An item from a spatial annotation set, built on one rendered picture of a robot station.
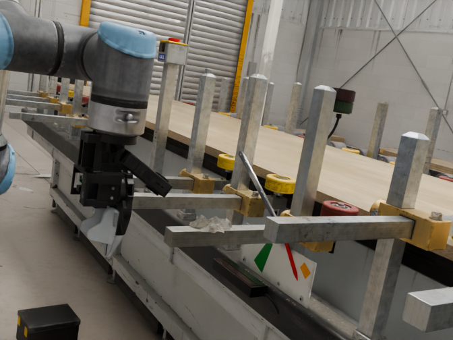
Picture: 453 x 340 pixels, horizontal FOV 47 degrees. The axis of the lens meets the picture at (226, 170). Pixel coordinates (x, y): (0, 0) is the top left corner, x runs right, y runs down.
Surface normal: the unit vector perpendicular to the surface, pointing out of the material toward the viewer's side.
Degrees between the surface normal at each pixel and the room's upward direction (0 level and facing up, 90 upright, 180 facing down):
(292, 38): 90
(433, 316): 90
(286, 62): 90
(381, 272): 90
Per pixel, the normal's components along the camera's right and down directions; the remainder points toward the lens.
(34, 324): 0.16, -0.97
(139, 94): 0.78, 0.24
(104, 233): 0.52, 0.30
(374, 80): -0.82, -0.04
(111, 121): -0.03, 0.18
